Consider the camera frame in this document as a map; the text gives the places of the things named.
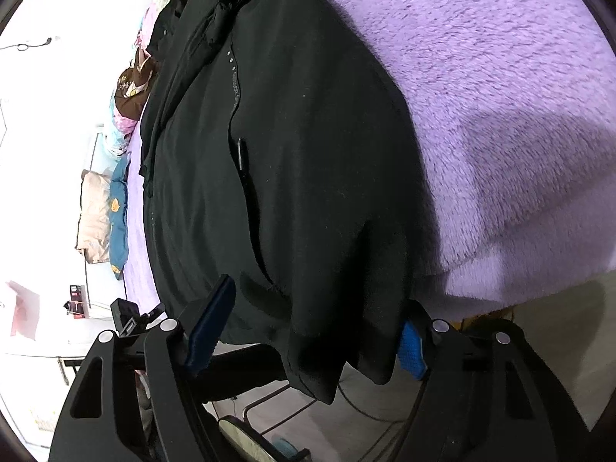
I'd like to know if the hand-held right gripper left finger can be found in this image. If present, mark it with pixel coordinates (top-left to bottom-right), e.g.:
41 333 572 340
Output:
48 274 236 462

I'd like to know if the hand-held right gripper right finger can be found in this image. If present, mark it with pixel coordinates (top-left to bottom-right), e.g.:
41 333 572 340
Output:
397 301 598 462

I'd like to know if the black jacket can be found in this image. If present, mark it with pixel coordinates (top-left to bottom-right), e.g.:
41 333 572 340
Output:
139 0 446 405

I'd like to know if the blue pillow with orange print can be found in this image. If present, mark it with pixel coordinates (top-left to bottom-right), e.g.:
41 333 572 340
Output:
110 151 132 280

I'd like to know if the beige pillow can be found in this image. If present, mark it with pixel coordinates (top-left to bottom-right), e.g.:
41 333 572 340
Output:
76 169 116 264

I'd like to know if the pink bag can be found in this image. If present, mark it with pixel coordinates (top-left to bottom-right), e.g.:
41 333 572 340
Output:
6 279 40 340

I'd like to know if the floral rolled quilt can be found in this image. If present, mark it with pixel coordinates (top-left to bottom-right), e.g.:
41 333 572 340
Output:
103 2 162 155

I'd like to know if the brown printed garment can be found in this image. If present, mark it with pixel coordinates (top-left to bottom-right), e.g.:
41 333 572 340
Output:
117 50 159 120

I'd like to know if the purple fleece blanket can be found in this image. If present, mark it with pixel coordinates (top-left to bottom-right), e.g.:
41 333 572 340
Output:
122 0 616 306

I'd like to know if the black wall cable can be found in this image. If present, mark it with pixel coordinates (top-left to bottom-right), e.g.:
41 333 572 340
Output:
0 36 56 53

